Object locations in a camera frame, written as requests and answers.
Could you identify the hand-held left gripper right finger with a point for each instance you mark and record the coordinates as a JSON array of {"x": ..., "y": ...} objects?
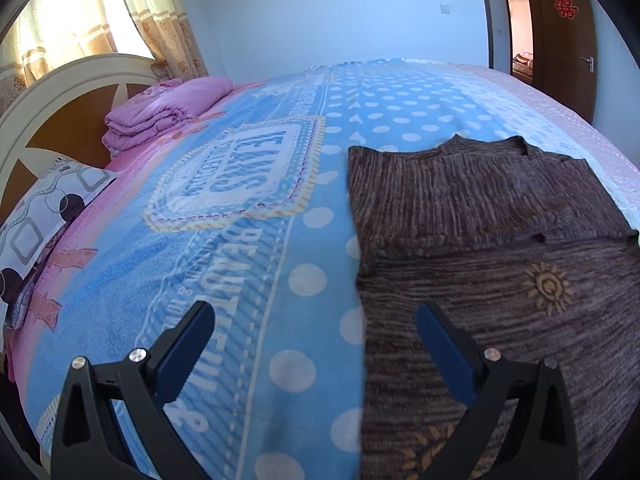
[{"x": 446, "y": 357}]

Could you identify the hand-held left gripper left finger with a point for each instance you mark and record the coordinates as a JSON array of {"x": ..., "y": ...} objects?
[{"x": 181, "y": 357}]

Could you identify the brown knit sweater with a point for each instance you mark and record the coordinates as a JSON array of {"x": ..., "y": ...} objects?
[{"x": 480, "y": 260}]

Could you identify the blue printed polka-dot blanket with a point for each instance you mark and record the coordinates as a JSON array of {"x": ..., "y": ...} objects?
[{"x": 250, "y": 260}]

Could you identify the grey patterned pillow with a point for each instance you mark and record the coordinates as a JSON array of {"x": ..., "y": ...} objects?
[{"x": 45, "y": 210}]

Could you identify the folded pink quilt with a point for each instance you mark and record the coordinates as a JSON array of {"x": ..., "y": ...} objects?
[{"x": 160, "y": 110}]

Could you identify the cream and wood headboard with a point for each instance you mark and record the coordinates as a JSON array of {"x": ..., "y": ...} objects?
[{"x": 65, "y": 110}]

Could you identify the beige sofa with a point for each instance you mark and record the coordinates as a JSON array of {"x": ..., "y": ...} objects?
[{"x": 522, "y": 65}]

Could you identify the brown wooden door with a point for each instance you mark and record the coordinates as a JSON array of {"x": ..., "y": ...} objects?
[{"x": 555, "y": 50}]

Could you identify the red paper door decoration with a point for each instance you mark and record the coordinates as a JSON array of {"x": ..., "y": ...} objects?
[{"x": 565, "y": 4}]

